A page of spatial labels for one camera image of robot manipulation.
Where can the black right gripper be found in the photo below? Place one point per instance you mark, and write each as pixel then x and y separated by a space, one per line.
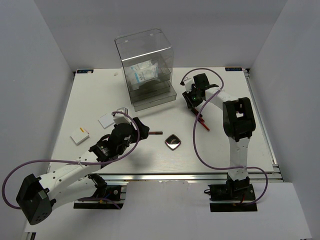
pixel 187 97

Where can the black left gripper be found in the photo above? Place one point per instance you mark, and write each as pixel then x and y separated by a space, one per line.
pixel 144 129

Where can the red black lipstick pen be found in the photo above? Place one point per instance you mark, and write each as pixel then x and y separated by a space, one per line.
pixel 200 118

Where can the cotton pad packet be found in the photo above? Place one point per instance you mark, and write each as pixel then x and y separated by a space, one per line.
pixel 140 77
pixel 145 65

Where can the clear acrylic drawer organizer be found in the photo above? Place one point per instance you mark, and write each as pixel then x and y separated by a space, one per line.
pixel 142 46

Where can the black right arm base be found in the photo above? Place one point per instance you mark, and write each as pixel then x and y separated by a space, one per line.
pixel 221 201

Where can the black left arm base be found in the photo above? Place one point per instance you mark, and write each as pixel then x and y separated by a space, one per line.
pixel 105 196

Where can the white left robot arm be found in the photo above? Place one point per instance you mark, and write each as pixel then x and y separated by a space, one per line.
pixel 39 196

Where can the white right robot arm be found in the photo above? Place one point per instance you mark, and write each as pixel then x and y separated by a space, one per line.
pixel 238 124

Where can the dark lip gloss tube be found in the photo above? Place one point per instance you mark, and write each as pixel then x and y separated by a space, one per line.
pixel 155 132

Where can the black square compact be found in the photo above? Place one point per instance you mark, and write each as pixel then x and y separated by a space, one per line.
pixel 172 142

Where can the white square card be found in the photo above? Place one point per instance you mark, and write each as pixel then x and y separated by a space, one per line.
pixel 106 120

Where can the blue label right corner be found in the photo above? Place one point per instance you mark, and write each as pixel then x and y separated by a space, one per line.
pixel 233 69

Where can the blue label corner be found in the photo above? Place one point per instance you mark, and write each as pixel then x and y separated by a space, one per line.
pixel 84 71
pixel 233 69

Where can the white card with yellow mark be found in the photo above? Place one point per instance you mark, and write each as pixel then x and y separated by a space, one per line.
pixel 79 135

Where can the blue label left corner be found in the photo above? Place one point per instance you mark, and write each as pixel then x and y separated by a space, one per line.
pixel 84 71

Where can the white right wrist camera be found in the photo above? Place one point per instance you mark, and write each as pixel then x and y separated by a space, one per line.
pixel 187 82

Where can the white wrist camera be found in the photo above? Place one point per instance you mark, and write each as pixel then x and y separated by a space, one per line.
pixel 187 82
pixel 121 117

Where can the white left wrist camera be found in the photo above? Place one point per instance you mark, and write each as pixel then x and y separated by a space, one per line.
pixel 121 117

